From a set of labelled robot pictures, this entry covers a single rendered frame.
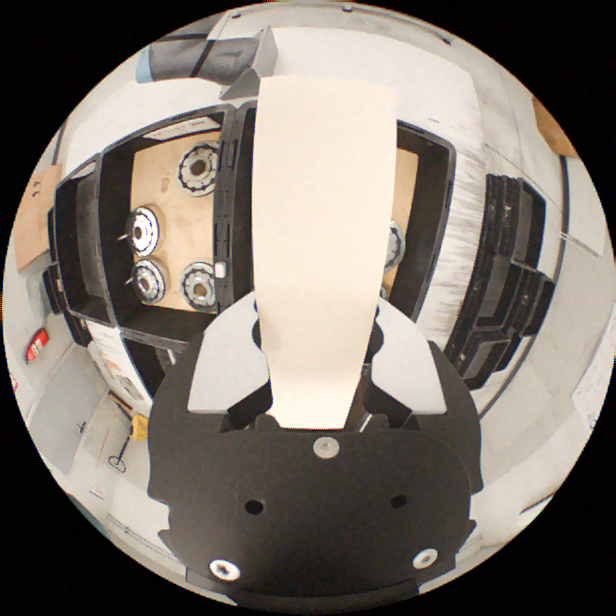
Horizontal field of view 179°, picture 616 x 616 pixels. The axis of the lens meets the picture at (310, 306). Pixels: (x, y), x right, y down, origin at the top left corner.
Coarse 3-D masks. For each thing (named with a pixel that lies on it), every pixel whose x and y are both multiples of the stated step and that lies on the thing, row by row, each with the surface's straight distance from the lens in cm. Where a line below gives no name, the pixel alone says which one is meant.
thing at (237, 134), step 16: (240, 112) 31; (240, 128) 30; (400, 128) 31; (416, 128) 32; (240, 144) 29; (448, 144) 34; (448, 160) 34; (448, 176) 33; (224, 192) 29; (448, 192) 33; (224, 208) 29; (448, 208) 33; (224, 224) 29; (224, 240) 30; (224, 256) 30; (432, 256) 33; (432, 272) 34; (224, 288) 32; (416, 304) 35; (416, 320) 37; (368, 368) 40
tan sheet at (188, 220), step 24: (168, 144) 48; (192, 144) 44; (144, 168) 51; (168, 168) 46; (144, 192) 50; (168, 192) 46; (168, 216) 46; (192, 216) 43; (168, 240) 47; (192, 240) 44; (168, 264) 48
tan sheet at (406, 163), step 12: (396, 156) 41; (408, 156) 42; (396, 168) 40; (408, 168) 41; (396, 180) 40; (408, 180) 41; (396, 192) 40; (408, 192) 41; (396, 204) 40; (408, 204) 41; (396, 216) 40; (408, 216) 41; (384, 276) 42
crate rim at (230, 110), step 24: (168, 120) 37; (120, 144) 45; (216, 168) 30; (96, 192) 49; (216, 192) 30; (96, 216) 48; (216, 216) 30; (96, 240) 49; (216, 288) 33; (216, 312) 35; (144, 336) 49
